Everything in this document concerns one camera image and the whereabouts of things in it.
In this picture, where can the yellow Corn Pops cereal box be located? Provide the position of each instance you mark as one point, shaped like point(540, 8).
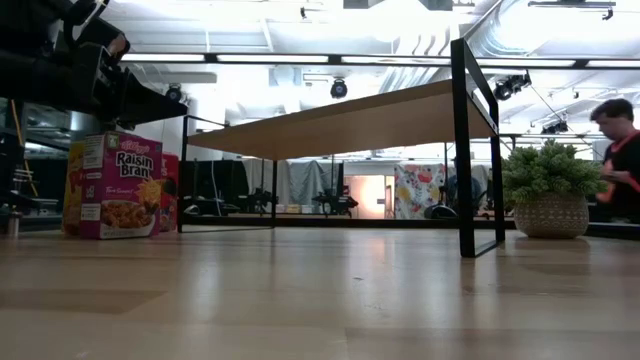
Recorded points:
point(72, 190)

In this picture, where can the person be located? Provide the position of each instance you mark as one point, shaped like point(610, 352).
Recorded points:
point(625, 165)

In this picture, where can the purple Raisin Bran cereal box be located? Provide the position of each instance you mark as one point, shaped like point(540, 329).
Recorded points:
point(120, 190)

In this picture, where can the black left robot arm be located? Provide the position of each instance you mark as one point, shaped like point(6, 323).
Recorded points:
point(30, 75)

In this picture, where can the black bar with light strips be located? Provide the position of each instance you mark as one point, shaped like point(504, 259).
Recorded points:
point(275, 58)

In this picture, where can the floral patterned cloth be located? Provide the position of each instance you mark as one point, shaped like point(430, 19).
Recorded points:
point(417, 190)

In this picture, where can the small metal canister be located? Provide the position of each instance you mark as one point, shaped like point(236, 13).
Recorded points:
point(12, 223)

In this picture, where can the black background robot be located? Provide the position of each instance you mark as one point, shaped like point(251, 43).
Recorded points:
point(335, 200)

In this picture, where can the grey hanging cloth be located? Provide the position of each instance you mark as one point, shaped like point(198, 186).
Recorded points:
point(305, 182)

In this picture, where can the black ceiling spotlight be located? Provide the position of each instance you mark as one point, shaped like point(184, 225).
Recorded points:
point(173, 93)
point(338, 89)
point(510, 86)

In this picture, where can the round green plant woven pot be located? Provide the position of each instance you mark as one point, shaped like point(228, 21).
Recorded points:
point(550, 200)

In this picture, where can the red Froot Loops cereal box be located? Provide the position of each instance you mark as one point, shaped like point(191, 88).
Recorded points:
point(170, 200)

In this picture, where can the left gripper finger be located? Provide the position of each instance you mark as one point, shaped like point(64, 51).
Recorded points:
point(145, 102)

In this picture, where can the wooden tray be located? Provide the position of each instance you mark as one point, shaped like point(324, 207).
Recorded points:
point(350, 125)

